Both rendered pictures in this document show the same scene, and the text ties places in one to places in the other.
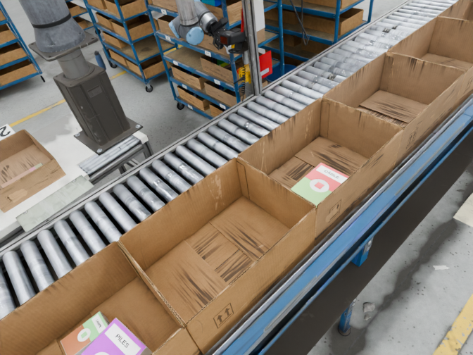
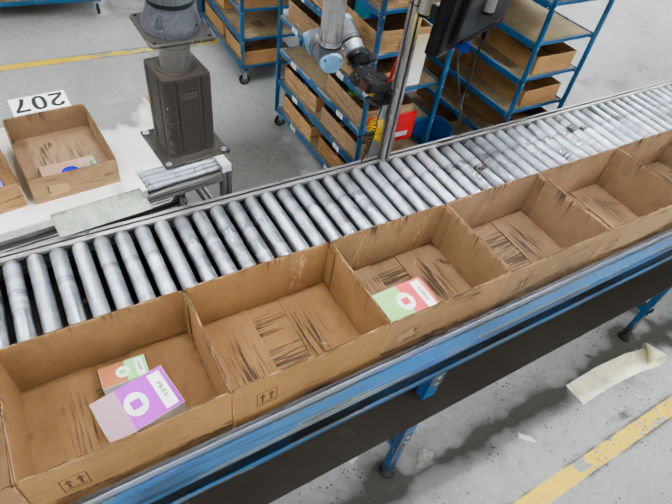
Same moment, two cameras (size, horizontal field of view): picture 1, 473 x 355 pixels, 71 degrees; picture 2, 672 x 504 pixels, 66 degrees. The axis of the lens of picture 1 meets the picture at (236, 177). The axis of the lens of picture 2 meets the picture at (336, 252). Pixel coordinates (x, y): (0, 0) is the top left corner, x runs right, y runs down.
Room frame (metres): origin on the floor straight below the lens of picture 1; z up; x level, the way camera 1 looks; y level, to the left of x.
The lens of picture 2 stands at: (-0.23, 0.02, 2.02)
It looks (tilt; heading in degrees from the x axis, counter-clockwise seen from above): 46 degrees down; 357
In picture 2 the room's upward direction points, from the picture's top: 10 degrees clockwise
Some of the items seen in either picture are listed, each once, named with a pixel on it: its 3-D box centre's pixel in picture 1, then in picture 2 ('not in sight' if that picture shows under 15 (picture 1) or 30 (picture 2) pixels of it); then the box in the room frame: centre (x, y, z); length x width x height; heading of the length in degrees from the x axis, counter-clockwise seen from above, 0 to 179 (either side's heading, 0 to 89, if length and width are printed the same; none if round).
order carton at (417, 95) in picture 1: (388, 105); (516, 236); (0.94, -0.58, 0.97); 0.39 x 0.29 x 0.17; 124
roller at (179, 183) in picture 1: (187, 190); (261, 251); (0.96, 0.21, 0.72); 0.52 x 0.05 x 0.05; 34
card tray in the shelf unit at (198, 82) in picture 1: (199, 70); (321, 84); (2.71, 0.14, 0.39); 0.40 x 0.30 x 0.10; 35
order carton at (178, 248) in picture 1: (222, 243); (285, 327); (0.50, 0.07, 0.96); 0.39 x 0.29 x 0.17; 124
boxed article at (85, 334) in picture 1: (89, 337); (125, 376); (0.35, 0.41, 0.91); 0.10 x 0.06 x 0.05; 123
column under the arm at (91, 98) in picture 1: (94, 104); (180, 106); (1.45, 0.60, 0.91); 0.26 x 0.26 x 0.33; 39
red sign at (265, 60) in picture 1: (260, 67); (397, 127); (1.62, -0.24, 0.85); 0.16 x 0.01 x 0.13; 124
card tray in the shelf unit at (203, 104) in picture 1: (203, 91); (317, 112); (2.70, 0.14, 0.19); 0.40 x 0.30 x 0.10; 32
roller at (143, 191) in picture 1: (160, 208); (224, 262); (0.88, 0.31, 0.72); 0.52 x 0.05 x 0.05; 34
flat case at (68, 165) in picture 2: (27, 181); (71, 173); (1.17, 0.92, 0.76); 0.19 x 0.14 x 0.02; 127
